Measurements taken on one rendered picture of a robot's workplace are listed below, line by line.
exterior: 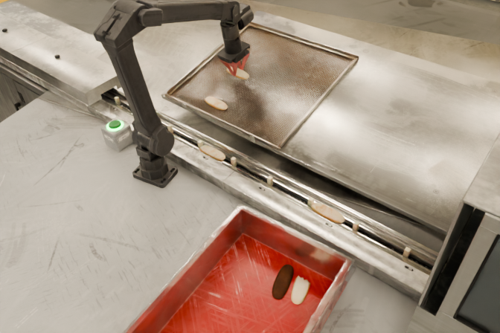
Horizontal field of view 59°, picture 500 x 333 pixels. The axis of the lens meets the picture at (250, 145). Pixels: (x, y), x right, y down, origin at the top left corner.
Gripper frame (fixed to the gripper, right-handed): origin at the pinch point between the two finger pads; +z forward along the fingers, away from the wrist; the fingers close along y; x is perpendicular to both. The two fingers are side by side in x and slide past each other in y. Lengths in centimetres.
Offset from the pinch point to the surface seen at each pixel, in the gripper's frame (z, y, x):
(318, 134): 5.3, -5.4, -38.3
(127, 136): 4.9, -41.6, 13.1
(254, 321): 5, -62, -60
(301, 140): 5.4, -10.3, -35.3
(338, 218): 7, -27, -60
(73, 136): 7, -52, 33
